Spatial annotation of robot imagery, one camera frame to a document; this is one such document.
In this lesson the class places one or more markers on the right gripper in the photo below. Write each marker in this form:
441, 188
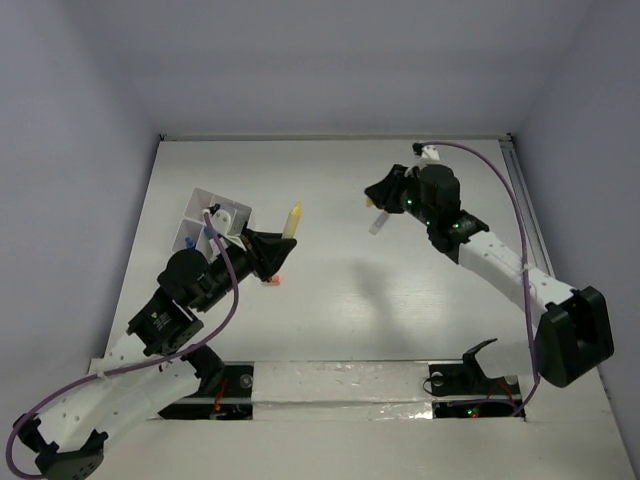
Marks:
385, 192

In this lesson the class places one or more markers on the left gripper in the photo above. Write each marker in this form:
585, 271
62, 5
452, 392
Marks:
266, 251

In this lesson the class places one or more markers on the yellow glue tube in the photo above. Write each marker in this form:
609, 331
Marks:
292, 221

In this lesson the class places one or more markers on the grey pencil shaped case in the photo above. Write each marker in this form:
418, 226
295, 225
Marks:
379, 223

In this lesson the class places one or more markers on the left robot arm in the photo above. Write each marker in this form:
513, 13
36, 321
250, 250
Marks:
153, 364

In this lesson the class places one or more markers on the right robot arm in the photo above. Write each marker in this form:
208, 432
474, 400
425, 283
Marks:
571, 327

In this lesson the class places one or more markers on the white divided organizer tray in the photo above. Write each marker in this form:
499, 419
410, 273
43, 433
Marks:
204, 208

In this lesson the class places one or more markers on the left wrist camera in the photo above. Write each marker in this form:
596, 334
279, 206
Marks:
228, 218

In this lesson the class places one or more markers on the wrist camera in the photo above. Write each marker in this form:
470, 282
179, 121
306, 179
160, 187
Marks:
228, 218
425, 154

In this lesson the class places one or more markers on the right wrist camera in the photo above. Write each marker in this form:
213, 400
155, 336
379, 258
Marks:
425, 154

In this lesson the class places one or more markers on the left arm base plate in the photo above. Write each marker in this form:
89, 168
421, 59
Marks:
230, 400

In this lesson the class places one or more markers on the aluminium rail right side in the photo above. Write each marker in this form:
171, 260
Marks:
521, 209

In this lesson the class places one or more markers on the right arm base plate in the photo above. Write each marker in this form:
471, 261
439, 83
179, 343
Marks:
461, 389

